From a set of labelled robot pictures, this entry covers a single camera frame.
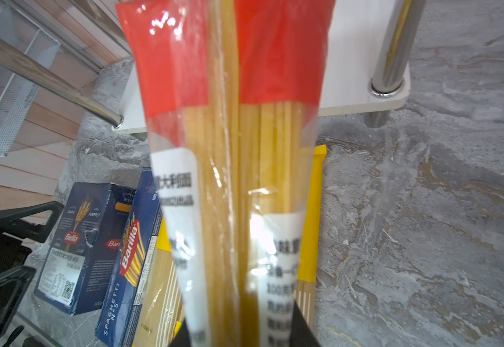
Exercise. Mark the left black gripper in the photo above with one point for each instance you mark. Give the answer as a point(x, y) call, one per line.
point(14, 281)

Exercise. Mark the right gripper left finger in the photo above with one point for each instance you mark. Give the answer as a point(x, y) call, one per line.
point(182, 337)

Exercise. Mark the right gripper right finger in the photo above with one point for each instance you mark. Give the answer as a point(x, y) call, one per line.
point(301, 335)

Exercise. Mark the red clear spaghetti pack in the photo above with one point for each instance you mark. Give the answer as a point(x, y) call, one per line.
point(230, 93)

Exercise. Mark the wide blue Barilla pasta box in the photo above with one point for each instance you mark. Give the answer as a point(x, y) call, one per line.
point(83, 250)

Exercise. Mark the left yellow Pastatime spaghetti pack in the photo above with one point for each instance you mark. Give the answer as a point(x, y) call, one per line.
point(161, 313)

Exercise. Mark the yellow pastatime spaghetti pack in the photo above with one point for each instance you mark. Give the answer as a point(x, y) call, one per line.
point(305, 291)
point(161, 313)

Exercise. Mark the right yellow Pastatime spaghetti pack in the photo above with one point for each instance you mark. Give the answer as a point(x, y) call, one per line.
point(305, 291)

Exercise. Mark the narrow blue Barilla spaghetti box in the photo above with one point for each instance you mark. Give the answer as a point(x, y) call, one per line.
point(124, 299)

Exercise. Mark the white two-tier shelf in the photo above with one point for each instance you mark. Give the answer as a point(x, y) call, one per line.
point(367, 67)

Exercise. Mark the white wire mesh rack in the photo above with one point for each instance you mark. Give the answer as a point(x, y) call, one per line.
point(16, 93)

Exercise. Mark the aluminium wall frame rail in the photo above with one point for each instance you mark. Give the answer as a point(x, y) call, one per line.
point(89, 31)

